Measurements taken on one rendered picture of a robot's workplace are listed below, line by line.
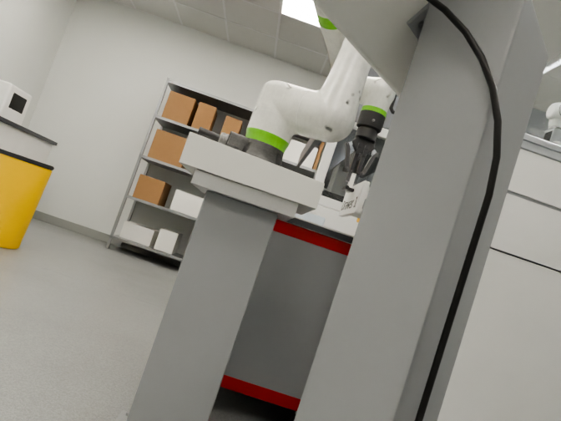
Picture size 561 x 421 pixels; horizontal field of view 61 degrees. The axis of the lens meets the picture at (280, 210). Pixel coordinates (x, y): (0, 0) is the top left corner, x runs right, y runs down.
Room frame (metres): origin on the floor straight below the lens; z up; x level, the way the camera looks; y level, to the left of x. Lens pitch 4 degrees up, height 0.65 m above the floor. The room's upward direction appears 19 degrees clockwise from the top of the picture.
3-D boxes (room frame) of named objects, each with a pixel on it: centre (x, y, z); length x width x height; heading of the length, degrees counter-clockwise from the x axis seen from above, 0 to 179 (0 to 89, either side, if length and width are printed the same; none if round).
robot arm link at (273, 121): (1.35, 0.09, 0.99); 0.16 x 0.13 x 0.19; 66
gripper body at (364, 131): (1.69, -0.21, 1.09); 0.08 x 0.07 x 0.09; 93
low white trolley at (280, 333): (2.07, -0.06, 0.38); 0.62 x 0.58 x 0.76; 3
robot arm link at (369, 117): (1.70, -0.21, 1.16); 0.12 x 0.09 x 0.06; 3
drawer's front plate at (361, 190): (1.66, -0.23, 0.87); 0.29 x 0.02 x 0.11; 3
